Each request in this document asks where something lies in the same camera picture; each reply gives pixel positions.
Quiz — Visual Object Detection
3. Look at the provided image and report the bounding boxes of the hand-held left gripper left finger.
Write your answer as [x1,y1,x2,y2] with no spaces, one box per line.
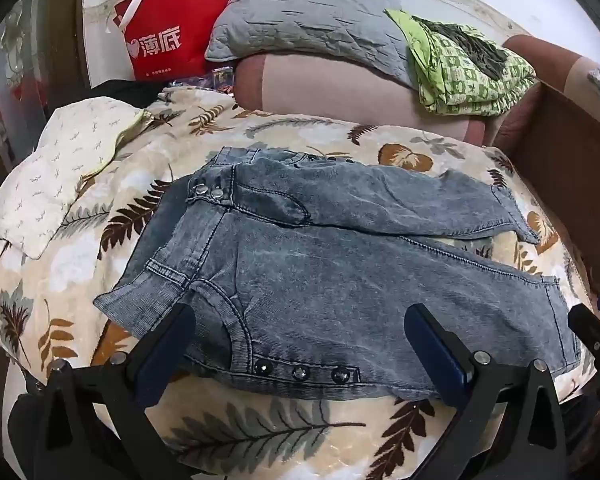
[32,304,196,480]

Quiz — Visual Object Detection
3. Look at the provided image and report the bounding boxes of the leaf printed blanket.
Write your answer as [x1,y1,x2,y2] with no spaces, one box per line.
[0,85,598,480]

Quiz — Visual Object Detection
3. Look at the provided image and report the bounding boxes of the green patterned cloth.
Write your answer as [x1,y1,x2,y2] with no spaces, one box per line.
[384,8,537,117]

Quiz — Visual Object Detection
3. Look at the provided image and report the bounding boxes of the pink brown sofa cushion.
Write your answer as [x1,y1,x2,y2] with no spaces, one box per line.
[235,34,600,151]

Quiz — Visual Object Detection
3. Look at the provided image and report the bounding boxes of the red shopping bag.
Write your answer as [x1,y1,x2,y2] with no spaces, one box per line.
[105,0,231,83]

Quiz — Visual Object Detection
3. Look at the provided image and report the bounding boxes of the cardboard box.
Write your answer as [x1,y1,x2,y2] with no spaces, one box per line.
[505,80,600,301]

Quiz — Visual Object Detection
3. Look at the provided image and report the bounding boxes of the black cloth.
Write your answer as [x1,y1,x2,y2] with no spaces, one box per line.
[87,79,168,110]

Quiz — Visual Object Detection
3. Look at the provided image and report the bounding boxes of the glass panel door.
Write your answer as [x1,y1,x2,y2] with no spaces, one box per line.
[0,0,88,161]

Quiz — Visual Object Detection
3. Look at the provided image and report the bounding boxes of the grey quilted pillow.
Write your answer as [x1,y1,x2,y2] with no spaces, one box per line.
[205,0,421,86]

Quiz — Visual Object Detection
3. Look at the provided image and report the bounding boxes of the grey denim pants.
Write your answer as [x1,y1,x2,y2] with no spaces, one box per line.
[94,146,581,402]

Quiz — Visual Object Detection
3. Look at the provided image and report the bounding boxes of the colourful small packets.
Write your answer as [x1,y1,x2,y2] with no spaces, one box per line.
[170,67,236,96]

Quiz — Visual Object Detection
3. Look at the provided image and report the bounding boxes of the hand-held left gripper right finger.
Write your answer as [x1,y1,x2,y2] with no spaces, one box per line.
[404,304,566,480]

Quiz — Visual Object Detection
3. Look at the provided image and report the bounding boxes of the white printed pillow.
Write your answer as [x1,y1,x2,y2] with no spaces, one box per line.
[0,97,153,261]

